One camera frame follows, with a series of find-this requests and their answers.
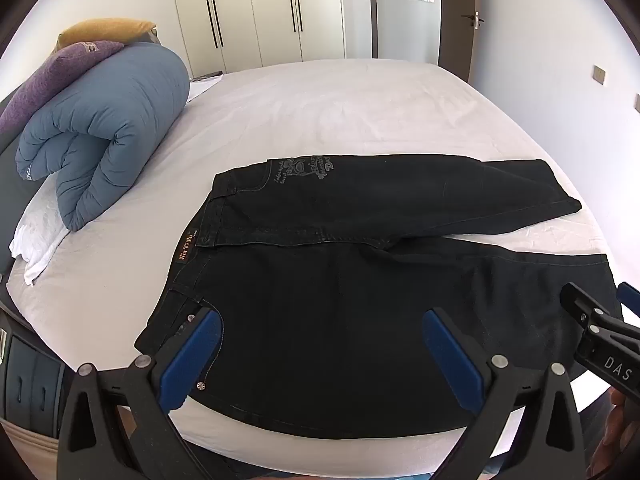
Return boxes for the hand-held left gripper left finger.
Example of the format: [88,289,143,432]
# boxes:
[57,305,224,480]

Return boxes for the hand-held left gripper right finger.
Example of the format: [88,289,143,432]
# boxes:
[422,306,587,480]

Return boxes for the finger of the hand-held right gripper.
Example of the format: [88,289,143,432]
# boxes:
[559,282,640,343]
[616,281,640,320]

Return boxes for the black denim pants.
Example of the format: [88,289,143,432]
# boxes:
[134,152,624,441]

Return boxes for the person's right hand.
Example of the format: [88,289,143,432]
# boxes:
[602,387,640,480]

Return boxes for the dark blue nightstand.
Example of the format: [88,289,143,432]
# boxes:
[0,310,68,443]

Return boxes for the white pillow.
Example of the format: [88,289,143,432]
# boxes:
[9,175,72,287]

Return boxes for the rolled blue duvet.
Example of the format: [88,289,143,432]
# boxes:
[15,42,192,232]

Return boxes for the bed with white sheet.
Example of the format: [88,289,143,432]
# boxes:
[5,57,628,477]

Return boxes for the dark brown door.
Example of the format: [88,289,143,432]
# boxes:
[367,0,487,84]

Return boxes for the purple pillow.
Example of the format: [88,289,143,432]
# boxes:
[0,40,125,136]

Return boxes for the yellow pillow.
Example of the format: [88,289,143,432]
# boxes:
[54,19,160,52]

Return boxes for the cream wardrobe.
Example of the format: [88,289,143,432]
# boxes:
[167,0,373,76]

